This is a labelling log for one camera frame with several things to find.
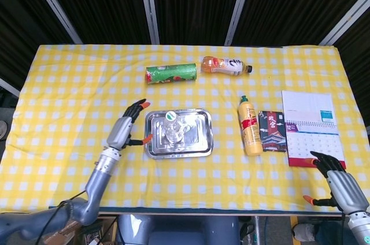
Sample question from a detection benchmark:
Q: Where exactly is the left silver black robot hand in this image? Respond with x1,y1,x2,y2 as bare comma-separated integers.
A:
104,99,154,152

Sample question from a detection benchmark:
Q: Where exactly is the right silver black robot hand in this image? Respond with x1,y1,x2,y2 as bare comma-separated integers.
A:
302,151,370,216

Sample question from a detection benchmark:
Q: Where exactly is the clear plastic bottle green cap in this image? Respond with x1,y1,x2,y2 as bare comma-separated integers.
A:
160,111,186,144

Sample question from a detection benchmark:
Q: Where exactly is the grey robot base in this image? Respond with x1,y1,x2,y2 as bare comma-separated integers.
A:
117,214,241,245

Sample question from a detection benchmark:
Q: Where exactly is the rectangular metal tray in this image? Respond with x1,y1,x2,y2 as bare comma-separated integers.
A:
144,108,214,159

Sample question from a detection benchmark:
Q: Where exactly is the yellow squeeze bottle green cap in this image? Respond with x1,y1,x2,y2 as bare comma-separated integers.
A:
237,95,264,157

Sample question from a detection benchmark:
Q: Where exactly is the orange juice bottle black cap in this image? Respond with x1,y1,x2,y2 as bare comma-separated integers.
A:
201,55,253,77

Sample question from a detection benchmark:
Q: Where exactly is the white shoe with grey sole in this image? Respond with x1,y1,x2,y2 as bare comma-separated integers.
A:
292,223,316,242

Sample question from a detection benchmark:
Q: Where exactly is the yellow white checked tablecloth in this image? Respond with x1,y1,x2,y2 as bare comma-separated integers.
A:
0,44,370,214

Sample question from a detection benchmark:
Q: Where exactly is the green chip can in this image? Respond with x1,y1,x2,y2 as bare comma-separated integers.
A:
146,62,198,85

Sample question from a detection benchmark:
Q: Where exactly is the white red desk calendar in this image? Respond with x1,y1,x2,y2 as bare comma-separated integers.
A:
282,90,347,168

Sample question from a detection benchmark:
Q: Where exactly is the dark red illustrated card box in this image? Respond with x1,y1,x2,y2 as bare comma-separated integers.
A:
258,110,288,153

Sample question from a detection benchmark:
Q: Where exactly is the metal table leg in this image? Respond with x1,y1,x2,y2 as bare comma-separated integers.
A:
253,215,261,245

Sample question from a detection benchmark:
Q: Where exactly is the brown cardboard box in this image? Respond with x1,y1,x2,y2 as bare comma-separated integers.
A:
43,214,118,245

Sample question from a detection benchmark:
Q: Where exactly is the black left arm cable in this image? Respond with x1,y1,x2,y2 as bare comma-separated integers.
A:
43,189,87,245

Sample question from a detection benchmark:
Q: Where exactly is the white partition frame post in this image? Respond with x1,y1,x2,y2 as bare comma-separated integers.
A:
224,0,257,46
137,0,160,45
0,78,21,98
319,0,370,46
25,0,83,45

